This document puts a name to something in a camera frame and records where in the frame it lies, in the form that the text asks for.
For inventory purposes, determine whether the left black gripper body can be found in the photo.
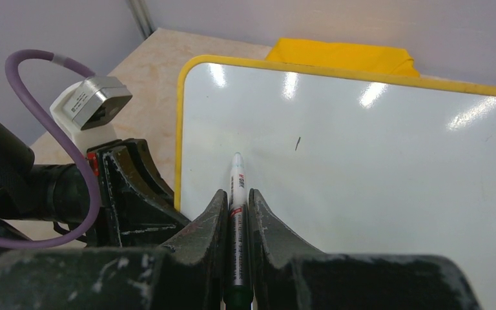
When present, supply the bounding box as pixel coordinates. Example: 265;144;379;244
86;143;122;247

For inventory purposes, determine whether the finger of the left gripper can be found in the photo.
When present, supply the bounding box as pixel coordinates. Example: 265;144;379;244
104;145;191;247
122;138;174;205

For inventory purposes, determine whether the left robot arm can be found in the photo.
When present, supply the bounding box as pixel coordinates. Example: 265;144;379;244
0;124;189;247

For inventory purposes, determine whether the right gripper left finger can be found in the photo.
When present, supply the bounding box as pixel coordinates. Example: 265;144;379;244
0;190;227;309

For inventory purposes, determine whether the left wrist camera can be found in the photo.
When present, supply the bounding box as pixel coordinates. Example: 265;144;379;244
50;76;132;154

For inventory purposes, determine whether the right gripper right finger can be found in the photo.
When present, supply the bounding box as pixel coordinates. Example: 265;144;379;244
249;189;481;309

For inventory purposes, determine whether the green whiteboard marker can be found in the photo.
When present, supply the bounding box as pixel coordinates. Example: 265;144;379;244
223;152;254;309

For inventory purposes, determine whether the left metal corner post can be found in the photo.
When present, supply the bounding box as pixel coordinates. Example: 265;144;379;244
127;0;156;39

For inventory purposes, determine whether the folded yellow cloth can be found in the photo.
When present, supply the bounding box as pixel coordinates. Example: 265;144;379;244
265;37;420;78

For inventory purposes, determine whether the yellow-framed whiteboard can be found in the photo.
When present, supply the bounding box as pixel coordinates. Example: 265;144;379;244
175;56;496;309

